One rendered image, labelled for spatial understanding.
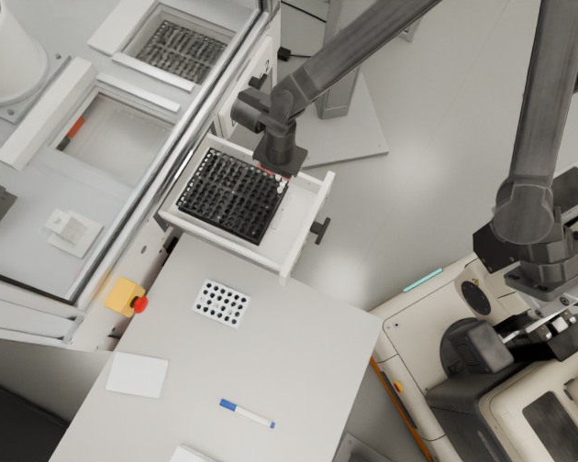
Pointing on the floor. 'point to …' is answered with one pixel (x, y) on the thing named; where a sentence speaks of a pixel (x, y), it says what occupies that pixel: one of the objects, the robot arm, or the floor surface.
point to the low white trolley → (230, 370)
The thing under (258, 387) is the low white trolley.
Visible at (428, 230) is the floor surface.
